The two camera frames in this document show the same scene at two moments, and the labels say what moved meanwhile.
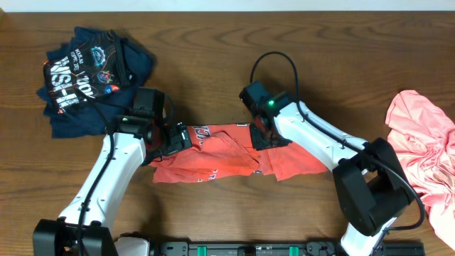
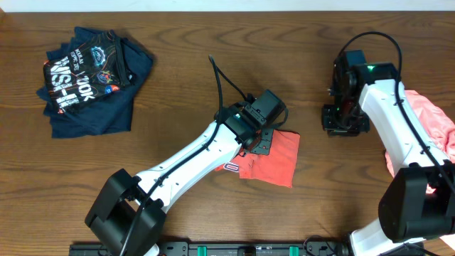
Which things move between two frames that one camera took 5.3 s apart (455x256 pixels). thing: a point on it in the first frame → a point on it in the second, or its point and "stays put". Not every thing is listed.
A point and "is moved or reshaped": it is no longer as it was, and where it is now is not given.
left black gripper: (175, 144) → (264, 147)
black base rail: (282, 249) stays put
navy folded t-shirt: (91, 119) stays put
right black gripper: (259, 144) → (333, 129)
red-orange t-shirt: (221, 151) is moved or reshaped
